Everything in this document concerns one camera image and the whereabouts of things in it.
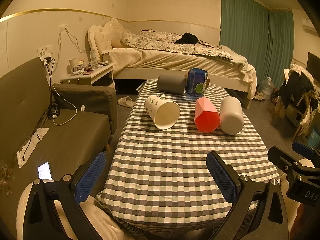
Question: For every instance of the beige blanket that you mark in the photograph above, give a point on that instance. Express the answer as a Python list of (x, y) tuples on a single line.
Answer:
[(249, 74)]

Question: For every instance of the blue plastic bottle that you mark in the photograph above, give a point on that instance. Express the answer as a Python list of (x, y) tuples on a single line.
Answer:
[(196, 82)]

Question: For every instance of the bed with beige sheet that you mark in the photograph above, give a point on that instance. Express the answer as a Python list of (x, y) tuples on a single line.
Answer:
[(133, 63)]

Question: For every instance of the large water jug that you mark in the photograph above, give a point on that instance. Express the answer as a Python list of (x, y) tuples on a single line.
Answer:
[(267, 88)]

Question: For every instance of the beige slipper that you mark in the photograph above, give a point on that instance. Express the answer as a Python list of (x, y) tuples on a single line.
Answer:
[(126, 102)]

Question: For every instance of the white paper cup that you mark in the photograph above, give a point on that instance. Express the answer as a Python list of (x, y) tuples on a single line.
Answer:
[(163, 113)]

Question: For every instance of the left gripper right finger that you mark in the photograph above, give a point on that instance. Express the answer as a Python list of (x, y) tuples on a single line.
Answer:
[(258, 208)]

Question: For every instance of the clear bottle on nightstand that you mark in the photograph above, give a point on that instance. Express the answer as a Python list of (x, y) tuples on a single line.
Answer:
[(94, 61)]

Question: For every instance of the dark grey sofa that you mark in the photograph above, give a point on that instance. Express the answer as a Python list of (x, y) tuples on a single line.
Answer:
[(81, 119)]

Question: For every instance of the wall power strip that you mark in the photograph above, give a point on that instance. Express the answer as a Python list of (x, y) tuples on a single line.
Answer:
[(45, 54)]

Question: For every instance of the white tufted headboard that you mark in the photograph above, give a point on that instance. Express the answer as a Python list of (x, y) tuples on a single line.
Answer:
[(100, 42)]

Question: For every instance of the smartphone with lit screen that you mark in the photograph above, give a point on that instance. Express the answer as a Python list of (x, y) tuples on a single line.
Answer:
[(44, 171)]

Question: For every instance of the air conditioner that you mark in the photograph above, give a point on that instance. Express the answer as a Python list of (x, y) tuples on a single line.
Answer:
[(308, 26)]

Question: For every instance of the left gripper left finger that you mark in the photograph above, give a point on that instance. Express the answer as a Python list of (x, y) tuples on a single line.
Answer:
[(41, 219)]

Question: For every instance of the green curtain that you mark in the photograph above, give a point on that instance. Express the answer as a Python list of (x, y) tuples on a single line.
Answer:
[(264, 37)]

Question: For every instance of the chair piled with clothes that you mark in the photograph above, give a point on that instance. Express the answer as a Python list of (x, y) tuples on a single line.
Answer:
[(298, 93)]

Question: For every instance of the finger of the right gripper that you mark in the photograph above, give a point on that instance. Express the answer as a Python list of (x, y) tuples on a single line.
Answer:
[(281, 159), (302, 150)]

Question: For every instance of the grey cylindrical cup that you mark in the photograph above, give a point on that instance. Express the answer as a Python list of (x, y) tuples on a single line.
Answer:
[(171, 84)]

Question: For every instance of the patterned duvet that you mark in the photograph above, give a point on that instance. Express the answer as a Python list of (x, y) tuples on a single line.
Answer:
[(163, 41)]

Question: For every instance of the white cylindrical cup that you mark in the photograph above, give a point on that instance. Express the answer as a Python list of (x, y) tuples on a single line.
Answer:
[(231, 115)]

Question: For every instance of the white nightstand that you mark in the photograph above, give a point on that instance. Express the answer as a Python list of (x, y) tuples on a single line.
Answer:
[(102, 76)]

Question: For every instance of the checkered tablecloth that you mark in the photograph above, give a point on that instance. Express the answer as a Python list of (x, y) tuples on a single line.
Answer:
[(159, 181)]

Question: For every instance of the white tape roll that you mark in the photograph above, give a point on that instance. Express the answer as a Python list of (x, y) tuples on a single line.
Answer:
[(73, 62)]

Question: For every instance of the shoes near bed corner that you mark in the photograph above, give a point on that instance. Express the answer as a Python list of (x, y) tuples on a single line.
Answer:
[(259, 97)]

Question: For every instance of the red hexagonal cup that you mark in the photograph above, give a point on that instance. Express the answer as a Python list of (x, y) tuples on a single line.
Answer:
[(206, 117)]

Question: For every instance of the black garment on bed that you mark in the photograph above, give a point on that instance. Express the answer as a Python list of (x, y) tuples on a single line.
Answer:
[(187, 38)]

